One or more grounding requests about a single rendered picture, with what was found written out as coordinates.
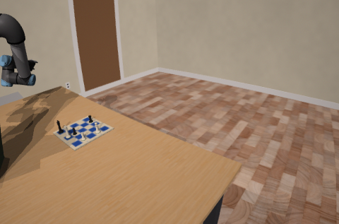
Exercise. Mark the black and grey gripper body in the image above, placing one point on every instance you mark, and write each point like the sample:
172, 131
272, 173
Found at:
31, 64

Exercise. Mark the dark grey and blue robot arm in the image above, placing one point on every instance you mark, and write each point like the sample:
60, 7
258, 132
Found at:
11, 29

